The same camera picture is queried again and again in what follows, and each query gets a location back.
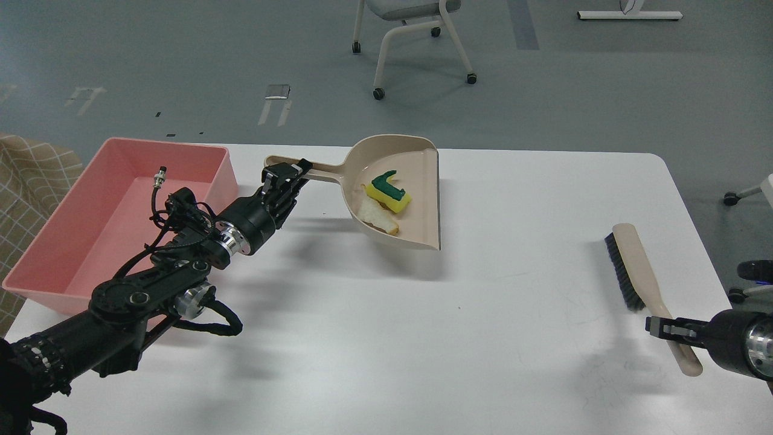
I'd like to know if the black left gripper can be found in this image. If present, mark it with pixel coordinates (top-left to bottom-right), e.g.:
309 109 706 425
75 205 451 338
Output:
216 159 313 256

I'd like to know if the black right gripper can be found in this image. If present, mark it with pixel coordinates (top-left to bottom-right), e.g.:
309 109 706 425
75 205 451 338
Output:
645 309 772 380

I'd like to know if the beige hand brush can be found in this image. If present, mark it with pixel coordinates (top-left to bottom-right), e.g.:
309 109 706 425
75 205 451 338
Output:
605 223 704 377

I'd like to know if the yellow green sponge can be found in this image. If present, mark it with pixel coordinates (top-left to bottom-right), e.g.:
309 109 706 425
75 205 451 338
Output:
364 170 413 214

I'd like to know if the beige plastic dustpan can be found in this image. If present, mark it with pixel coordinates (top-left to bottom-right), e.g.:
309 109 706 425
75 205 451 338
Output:
264 134 442 252

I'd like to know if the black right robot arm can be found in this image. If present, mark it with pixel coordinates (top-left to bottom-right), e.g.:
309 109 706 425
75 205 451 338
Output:
645 309 772 382

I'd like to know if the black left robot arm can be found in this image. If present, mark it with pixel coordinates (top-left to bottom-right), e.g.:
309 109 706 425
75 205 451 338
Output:
2 159 313 434

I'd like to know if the pink plastic bin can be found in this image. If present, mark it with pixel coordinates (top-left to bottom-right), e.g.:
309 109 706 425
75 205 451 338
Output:
2 138 239 315

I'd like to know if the silver floor plate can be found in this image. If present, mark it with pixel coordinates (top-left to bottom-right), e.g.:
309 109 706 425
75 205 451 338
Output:
263 83 292 101

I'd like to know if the black rolling chair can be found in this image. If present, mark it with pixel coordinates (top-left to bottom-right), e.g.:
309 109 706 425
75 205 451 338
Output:
723 174 773 305

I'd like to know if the white office chair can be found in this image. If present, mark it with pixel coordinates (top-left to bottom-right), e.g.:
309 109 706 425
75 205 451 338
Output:
350 0 478 102

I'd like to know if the beige checkered cloth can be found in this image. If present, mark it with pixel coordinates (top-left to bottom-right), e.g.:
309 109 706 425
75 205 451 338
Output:
0 134 83 338

